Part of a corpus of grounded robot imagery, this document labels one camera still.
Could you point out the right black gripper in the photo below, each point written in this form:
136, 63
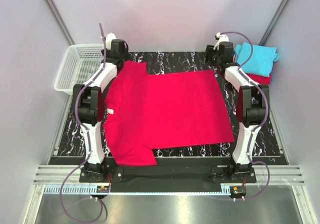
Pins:
208, 52

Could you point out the folded cyan t-shirt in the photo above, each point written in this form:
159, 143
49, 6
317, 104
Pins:
261, 61

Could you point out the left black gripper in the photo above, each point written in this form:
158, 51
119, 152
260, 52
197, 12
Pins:
125, 54

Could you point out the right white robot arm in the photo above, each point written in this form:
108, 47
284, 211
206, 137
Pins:
251, 113

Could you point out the folded red t-shirt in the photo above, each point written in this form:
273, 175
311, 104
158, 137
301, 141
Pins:
261, 79

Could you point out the aluminium extrusion rail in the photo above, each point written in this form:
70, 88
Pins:
279, 174

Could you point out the white plastic perforated basket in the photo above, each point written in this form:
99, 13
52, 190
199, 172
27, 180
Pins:
80, 62

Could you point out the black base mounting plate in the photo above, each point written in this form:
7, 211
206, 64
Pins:
184, 183

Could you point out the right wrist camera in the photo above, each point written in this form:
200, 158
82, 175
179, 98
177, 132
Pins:
220, 38

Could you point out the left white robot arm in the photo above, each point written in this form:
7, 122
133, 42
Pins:
89, 108

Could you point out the red t-shirt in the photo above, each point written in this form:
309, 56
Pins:
148, 112
261, 79

